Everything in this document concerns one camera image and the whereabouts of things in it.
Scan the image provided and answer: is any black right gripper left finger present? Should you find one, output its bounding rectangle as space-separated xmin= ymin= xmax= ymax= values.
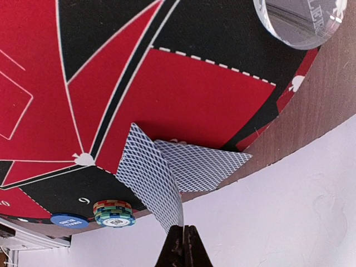
xmin=155 ymin=225 xmax=184 ymax=267

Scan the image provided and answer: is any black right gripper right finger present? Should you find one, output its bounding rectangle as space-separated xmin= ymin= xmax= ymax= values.
xmin=184 ymin=225 xmax=213 ymax=267

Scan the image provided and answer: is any poker chip stack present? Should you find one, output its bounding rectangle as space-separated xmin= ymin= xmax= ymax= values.
xmin=93 ymin=200 xmax=136 ymax=228

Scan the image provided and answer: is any dealt card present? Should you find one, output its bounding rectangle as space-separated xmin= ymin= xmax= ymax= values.
xmin=154 ymin=140 xmax=252 ymax=193

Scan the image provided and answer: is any blue small blind button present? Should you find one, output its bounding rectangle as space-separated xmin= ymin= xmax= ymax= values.
xmin=50 ymin=213 xmax=89 ymax=229

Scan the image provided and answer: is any black round dealer puck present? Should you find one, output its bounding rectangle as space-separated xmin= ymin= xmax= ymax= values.
xmin=253 ymin=0 xmax=348 ymax=50

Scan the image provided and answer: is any red black poker mat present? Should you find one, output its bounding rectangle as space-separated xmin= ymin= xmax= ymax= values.
xmin=1 ymin=1 xmax=318 ymax=224

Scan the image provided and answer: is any aluminium front table rail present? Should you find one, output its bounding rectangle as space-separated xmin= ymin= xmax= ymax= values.
xmin=1 ymin=219 xmax=71 ymax=250

